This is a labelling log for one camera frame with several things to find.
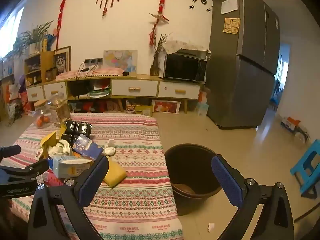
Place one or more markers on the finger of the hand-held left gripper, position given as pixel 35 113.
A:
pixel 32 170
pixel 11 151

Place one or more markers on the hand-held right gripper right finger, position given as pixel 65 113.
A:
pixel 226 182

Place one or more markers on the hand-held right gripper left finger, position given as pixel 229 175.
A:
pixel 93 180

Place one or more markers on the light blue carton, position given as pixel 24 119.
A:
pixel 67 166

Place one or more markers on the blue printed box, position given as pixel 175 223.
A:
pixel 87 146

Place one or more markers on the dark round trash bin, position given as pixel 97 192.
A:
pixel 192 170

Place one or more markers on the yellow sponge cloth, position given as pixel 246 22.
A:
pixel 115 173

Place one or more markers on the small crumpled white tissue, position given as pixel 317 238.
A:
pixel 109 148

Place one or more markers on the pile of crumpled white tissues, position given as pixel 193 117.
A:
pixel 61 148

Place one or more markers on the orange fruit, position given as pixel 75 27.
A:
pixel 39 122
pixel 46 118

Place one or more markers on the white paper scrap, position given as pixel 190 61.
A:
pixel 211 227

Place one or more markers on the glass jar with wooden lid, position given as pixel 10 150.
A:
pixel 42 110

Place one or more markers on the black plastic tray stack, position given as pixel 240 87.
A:
pixel 76 127

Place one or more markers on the striped patterned tablecloth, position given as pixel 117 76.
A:
pixel 140 140

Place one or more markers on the clear plastic nut jar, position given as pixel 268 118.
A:
pixel 60 107

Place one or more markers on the light blue box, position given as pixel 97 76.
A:
pixel 203 109

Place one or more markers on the blue plastic stool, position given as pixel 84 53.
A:
pixel 308 165

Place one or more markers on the yellow box under cabinet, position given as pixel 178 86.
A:
pixel 143 110

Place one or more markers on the cardboard box with orange print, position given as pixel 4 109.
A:
pixel 290 123

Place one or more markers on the yellow open shelf unit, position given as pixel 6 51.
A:
pixel 35 65

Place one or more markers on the framed red picture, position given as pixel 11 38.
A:
pixel 166 106

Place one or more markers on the wooden cabinet with white drawers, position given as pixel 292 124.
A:
pixel 135 86

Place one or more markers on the framed dark picture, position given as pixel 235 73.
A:
pixel 61 61

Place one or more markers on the grey refrigerator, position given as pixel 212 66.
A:
pixel 237 75

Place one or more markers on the pink folded cloth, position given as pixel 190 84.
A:
pixel 100 72

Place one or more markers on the potted green plant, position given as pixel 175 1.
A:
pixel 35 36

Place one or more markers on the colourful map poster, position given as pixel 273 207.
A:
pixel 121 60

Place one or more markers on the black microwave oven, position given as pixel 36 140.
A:
pixel 185 66

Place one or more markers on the glass vase with twigs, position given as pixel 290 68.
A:
pixel 155 67

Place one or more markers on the patterned cloth over microwave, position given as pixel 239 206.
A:
pixel 185 45

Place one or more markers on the yellow note on refrigerator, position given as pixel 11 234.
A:
pixel 231 25

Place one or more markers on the white paper sheet on refrigerator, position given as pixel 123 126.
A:
pixel 229 5

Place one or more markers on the wall power socket strip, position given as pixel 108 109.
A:
pixel 93 61

